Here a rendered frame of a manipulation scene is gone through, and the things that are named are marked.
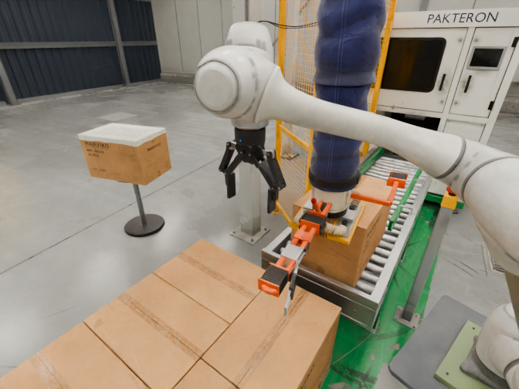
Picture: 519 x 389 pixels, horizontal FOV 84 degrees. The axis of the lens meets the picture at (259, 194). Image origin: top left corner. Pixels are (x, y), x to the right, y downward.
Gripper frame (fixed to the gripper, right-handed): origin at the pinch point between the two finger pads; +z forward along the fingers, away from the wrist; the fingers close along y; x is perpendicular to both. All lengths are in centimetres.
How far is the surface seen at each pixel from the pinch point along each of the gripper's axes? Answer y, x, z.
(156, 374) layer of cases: 32, 23, 82
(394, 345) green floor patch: -46, -91, 135
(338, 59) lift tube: -1, -50, -33
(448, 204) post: -48, -114, 40
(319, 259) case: 2, -67, 70
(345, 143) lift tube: -6, -55, -2
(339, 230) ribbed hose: -11, -49, 34
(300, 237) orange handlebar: -3.2, -27.5, 28.1
